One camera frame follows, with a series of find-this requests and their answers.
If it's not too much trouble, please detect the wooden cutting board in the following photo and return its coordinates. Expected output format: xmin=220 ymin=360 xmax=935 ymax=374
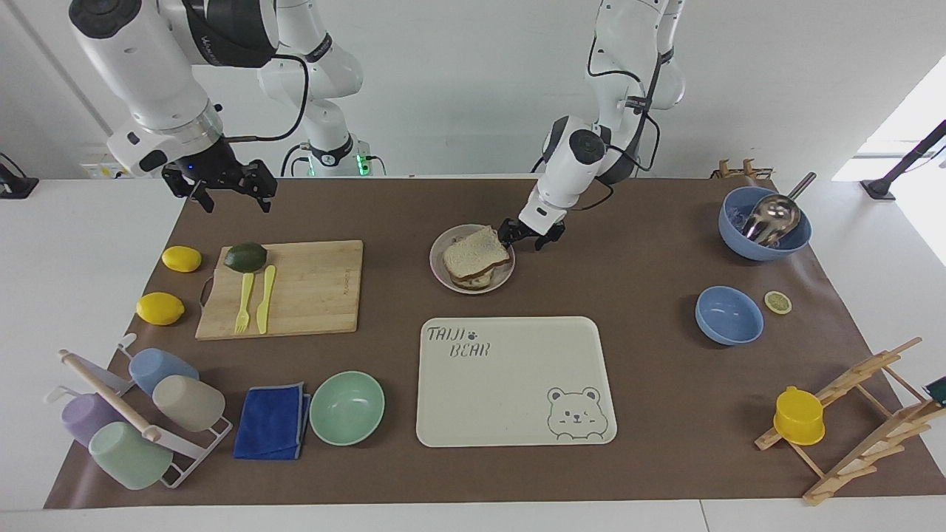
xmin=195 ymin=239 xmax=364 ymax=341

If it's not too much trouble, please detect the yellow cup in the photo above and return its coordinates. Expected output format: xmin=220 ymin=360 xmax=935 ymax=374
xmin=773 ymin=386 xmax=826 ymax=447

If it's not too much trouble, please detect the sandwich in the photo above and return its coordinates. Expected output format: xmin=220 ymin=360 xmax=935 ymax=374
xmin=442 ymin=225 xmax=512 ymax=281

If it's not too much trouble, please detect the large blue bowl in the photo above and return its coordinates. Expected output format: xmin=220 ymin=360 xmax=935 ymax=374
xmin=718 ymin=185 xmax=813 ymax=262

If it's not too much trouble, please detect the blue folded cloth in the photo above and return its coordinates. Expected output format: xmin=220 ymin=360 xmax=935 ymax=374
xmin=233 ymin=381 xmax=312 ymax=462

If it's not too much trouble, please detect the sandwich base with filling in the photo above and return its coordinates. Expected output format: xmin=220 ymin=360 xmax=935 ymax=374
xmin=448 ymin=260 xmax=512 ymax=290

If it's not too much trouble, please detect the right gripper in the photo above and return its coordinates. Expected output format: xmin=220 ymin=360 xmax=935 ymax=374
xmin=162 ymin=140 xmax=279 ymax=214

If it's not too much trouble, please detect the cream tray with bear print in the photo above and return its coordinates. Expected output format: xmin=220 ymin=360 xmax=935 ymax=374
xmin=416 ymin=316 xmax=618 ymax=448

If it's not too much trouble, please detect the small blue bowl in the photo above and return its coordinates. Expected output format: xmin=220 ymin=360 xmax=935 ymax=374
xmin=695 ymin=286 xmax=765 ymax=347

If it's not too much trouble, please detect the yellow lemon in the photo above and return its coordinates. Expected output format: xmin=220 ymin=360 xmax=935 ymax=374
xmin=162 ymin=245 xmax=203 ymax=273
xmin=136 ymin=292 xmax=186 ymax=326

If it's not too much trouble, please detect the yellow plastic knife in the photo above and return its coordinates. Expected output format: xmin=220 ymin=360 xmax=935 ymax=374
xmin=256 ymin=265 xmax=277 ymax=335

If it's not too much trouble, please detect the green cup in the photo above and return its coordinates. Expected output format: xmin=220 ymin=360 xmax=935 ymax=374
xmin=88 ymin=421 xmax=174 ymax=491

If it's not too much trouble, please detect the black cable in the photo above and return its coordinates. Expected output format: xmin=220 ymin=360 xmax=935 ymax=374
xmin=222 ymin=52 xmax=311 ymax=143
xmin=530 ymin=52 xmax=664 ymax=213
xmin=279 ymin=142 xmax=313 ymax=178

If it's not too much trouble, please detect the green bowl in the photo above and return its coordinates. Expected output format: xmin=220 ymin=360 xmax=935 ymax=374
xmin=309 ymin=371 xmax=386 ymax=447

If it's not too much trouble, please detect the small wooden rack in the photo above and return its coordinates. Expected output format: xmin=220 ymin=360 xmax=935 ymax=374
xmin=711 ymin=157 xmax=775 ymax=181

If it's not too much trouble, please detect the beige cup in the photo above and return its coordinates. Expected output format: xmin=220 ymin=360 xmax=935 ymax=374
xmin=152 ymin=375 xmax=226 ymax=434

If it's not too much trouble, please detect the white cup rack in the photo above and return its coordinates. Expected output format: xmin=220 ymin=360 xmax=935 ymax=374
xmin=44 ymin=332 xmax=234 ymax=490

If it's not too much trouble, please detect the black stand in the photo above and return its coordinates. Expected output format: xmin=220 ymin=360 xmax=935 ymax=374
xmin=0 ymin=151 xmax=40 ymax=200
xmin=860 ymin=118 xmax=946 ymax=202

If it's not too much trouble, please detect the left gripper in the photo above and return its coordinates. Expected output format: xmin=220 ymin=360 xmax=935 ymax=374
xmin=497 ymin=216 xmax=567 ymax=253

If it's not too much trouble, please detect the metal ladle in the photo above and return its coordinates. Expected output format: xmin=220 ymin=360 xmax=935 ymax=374
xmin=741 ymin=171 xmax=818 ymax=248

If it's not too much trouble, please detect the yellow plastic fork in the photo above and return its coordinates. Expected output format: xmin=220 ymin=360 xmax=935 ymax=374
xmin=234 ymin=272 xmax=256 ymax=335

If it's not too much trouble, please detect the purple cup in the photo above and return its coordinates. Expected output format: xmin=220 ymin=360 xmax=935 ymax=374
xmin=61 ymin=392 xmax=128 ymax=448

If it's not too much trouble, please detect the blue cup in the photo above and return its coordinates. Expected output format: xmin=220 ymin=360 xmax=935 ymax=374
xmin=129 ymin=348 xmax=200 ymax=397

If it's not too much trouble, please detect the round grey plate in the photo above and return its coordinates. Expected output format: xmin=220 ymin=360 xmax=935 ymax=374
xmin=429 ymin=224 xmax=516 ymax=295

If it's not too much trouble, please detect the white power strip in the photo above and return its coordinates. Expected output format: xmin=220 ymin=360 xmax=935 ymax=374
xmin=80 ymin=144 xmax=135 ymax=180

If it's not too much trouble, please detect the wooden dish rack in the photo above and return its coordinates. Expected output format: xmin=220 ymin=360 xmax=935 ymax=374
xmin=754 ymin=337 xmax=946 ymax=508

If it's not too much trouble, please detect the green avocado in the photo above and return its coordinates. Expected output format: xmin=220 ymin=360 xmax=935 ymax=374
xmin=224 ymin=242 xmax=268 ymax=273

